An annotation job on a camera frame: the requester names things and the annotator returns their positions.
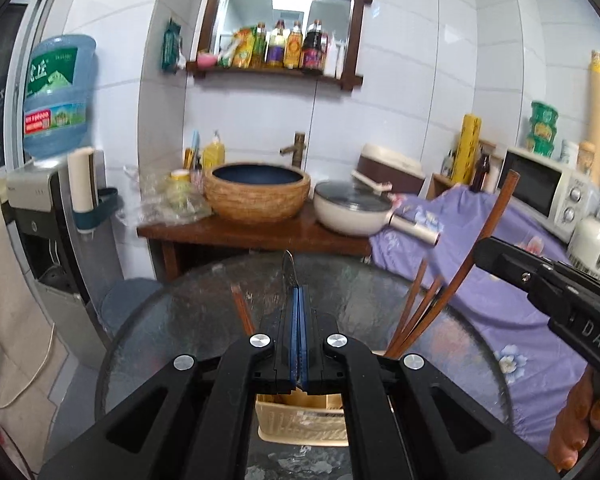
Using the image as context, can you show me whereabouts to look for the brown rice cooker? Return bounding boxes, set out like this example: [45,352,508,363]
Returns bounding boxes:
[356,143,426,195]

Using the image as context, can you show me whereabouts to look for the pink small bowl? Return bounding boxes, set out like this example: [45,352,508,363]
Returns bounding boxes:
[195,51,218,70]

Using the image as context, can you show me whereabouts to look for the sliding window frame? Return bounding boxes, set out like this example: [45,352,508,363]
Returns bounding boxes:
[0,0,54,178]

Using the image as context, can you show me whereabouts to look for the yellow dish soap bottle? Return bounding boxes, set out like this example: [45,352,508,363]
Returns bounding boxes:
[201,130,226,170]

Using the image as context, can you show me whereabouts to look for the beige cloth cover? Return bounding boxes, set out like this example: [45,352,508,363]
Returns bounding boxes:
[0,195,68,472]

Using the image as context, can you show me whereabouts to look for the left brown chopstick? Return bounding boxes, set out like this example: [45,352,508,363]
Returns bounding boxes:
[230,284,256,336]

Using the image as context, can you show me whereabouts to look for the yellow roll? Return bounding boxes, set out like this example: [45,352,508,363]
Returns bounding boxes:
[451,114,482,184]

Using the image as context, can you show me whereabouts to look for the white kettle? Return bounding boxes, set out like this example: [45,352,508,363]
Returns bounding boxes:
[568,216,600,280]

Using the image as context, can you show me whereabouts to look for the brass faucet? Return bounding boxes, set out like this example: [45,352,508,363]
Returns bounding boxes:
[278,132,306,168]

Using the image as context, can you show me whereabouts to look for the purple floral cloth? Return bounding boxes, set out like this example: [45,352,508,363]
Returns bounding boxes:
[370,185,586,453]

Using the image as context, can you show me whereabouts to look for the woven basin sink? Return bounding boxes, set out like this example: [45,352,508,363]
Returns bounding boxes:
[204,162,311,224]

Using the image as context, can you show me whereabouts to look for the purple label bottle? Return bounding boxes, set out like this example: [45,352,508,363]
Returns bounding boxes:
[265,20,286,67]

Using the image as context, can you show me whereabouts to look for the water dispenser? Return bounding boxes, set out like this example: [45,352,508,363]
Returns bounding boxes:
[6,156,123,368]

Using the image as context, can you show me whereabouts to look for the yellow oil bottle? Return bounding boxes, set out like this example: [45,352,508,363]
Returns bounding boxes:
[283,21,303,70]

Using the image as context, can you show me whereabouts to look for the dark soy sauce bottle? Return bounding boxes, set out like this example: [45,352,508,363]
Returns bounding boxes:
[301,20,329,74]

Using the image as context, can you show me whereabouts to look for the green stacked cups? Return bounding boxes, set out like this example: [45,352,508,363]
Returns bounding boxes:
[526,101,559,158]

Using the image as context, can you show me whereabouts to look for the white cooking pot with lid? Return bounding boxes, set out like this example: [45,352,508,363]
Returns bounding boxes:
[313,180,440,246]

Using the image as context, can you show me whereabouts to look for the brown glass bottle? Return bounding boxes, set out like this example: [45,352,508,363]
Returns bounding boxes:
[469,151,491,193]

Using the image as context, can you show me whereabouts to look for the white microwave oven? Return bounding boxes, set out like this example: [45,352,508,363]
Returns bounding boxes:
[496,148,600,243]

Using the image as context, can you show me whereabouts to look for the green hanging packet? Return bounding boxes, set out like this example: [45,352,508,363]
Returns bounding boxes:
[161,18,181,74]

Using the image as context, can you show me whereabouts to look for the brown wooden chopstick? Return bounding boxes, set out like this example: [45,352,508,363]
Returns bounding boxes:
[392,169,522,360]
[385,276,443,359]
[385,258,428,356]

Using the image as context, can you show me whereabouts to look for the round glass table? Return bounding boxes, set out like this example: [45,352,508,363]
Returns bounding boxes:
[94,251,514,480]

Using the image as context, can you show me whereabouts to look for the wooden framed mirror shelf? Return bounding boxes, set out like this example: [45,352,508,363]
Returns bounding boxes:
[186,0,373,92]

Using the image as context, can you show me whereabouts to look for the blue water jug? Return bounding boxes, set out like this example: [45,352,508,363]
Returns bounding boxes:
[22,35,97,160]

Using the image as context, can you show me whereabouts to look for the person's right hand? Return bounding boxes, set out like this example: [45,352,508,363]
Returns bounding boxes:
[545,366,600,472]

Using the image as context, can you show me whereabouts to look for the wooden counter table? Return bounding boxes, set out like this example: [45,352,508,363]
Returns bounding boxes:
[136,203,372,282]

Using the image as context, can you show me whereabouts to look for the paper towel roll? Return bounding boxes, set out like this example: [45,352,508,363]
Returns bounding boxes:
[68,146,97,214]

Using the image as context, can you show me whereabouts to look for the clear plastic bag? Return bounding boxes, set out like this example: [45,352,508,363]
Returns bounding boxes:
[116,167,213,228]

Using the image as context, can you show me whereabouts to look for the tall paper cup stack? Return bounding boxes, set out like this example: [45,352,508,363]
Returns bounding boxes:
[588,50,600,186]

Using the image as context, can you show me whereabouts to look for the cream plastic utensil holder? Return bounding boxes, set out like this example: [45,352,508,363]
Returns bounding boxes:
[256,389,348,448]

